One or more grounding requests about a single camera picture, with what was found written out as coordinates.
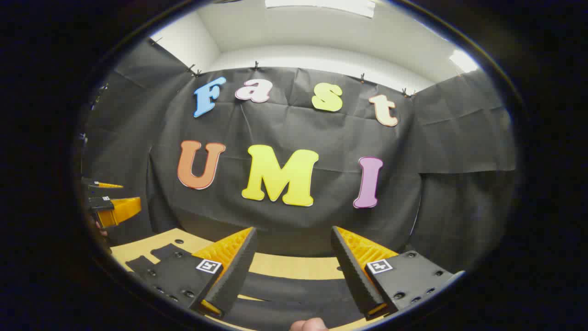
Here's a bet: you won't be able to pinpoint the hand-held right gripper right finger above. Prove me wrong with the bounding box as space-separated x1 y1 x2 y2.
331 225 461 321

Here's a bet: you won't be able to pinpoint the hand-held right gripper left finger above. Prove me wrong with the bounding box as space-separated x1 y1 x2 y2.
133 226 258 319

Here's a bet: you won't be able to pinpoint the dark grey jeans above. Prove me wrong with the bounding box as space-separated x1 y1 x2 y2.
125 244 368 329

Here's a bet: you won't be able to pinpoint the black backdrop cloth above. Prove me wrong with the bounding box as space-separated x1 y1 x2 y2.
80 37 517 276

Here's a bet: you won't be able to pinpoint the white ceiling light panel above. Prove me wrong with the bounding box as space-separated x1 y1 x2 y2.
265 0 377 19
449 48 479 74

